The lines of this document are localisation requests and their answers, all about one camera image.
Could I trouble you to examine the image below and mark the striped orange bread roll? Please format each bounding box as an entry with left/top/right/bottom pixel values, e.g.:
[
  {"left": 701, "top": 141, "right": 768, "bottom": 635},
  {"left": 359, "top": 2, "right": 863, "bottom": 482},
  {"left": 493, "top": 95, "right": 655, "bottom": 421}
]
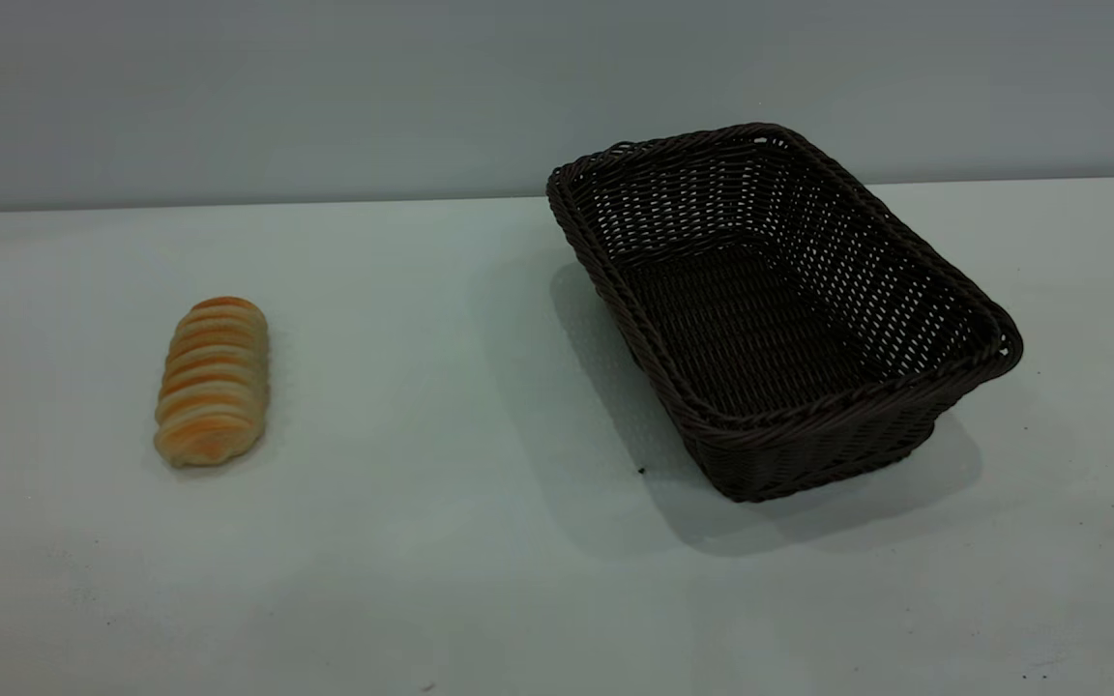
[{"left": 153, "top": 296, "right": 271, "bottom": 469}]

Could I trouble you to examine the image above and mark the black woven wicker basket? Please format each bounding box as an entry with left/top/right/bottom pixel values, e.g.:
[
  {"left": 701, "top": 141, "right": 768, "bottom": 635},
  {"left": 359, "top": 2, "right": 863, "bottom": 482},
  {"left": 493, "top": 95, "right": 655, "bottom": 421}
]
[{"left": 545, "top": 123, "right": 1024, "bottom": 504}]

